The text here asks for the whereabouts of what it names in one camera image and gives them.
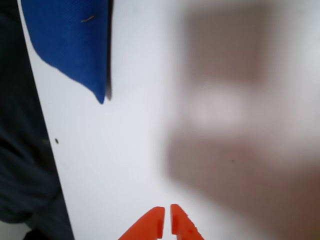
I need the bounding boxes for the blue fabric bean bag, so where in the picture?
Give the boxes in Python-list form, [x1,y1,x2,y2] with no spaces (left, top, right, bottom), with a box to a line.
[21,0,113,105]

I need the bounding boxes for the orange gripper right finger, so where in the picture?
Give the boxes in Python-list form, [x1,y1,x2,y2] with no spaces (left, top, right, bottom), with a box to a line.
[170,203,205,240]

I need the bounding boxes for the person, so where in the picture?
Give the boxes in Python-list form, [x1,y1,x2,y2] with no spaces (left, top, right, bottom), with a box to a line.
[0,0,76,240]

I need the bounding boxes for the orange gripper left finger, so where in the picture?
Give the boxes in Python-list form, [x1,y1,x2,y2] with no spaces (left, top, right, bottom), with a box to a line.
[117,206,166,240]

